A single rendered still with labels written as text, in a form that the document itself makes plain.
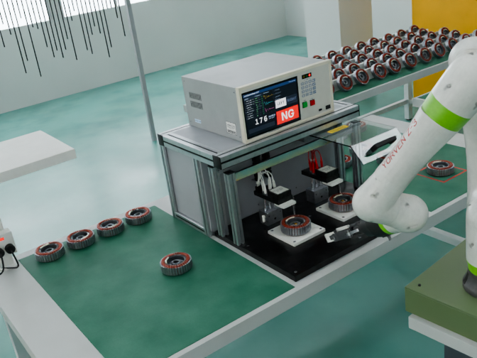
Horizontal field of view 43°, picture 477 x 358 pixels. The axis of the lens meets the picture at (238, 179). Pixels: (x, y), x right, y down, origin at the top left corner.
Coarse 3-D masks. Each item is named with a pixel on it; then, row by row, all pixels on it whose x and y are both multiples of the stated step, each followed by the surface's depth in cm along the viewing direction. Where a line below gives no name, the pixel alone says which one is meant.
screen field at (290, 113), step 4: (288, 108) 224; (292, 108) 225; (296, 108) 226; (276, 112) 221; (280, 112) 222; (284, 112) 223; (288, 112) 224; (292, 112) 225; (296, 112) 226; (280, 116) 222; (284, 116) 223; (288, 116) 225; (292, 116) 226; (296, 116) 227; (280, 120) 223; (284, 120) 224; (288, 120) 225
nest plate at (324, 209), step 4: (324, 204) 239; (328, 204) 239; (316, 208) 237; (320, 208) 236; (324, 208) 236; (328, 208) 235; (324, 212) 234; (328, 212) 232; (332, 212) 232; (336, 212) 231; (340, 212) 231; (344, 212) 230; (348, 212) 230; (352, 212) 230; (332, 216) 230; (336, 216) 229; (340, 216) 228; (344, 216) 228; (348, 216) 227; (352, 216) 228; (340, 220) 227; (344, 220) 226
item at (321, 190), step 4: (308, 188) 245; (316, 188) 244; (320, 188) 243; (324, 188) 244; (308, 192) 244; (312, 192) 242; (316, 192) 242; (320, 192) 243; (324, 192) 245; (308, 196) 245; (312, 196) 243; (316, 196) 242; (320, 196) 244; (324, 196) 245; (328, 196) 246; (308, 200) 246; (312, 200) 244; (316, 200) 243; (320, 200) 244
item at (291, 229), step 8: (288, 216) 225; (296, 216) 225; (304, 216) 224; (280, 224) 221; (288, 224) 220; (296, 224) 221; (304, 224) 218; (288, 232) 218; (296, 232) 217; (304, 232) 218
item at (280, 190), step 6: (282, 186) 226; (258, 192) 229; (270, 192) 223; (276, 192) 222; (282, 192) 221; (288, 192) 222; (264, 198) 227; (270, 198) 224; (276, 198) 221; (282, 198) 221; (288, 198) 223; (264, 204) 230; (270, 204) 232; (276, 204) 222; (282, 204) 221; (288, 204) 221
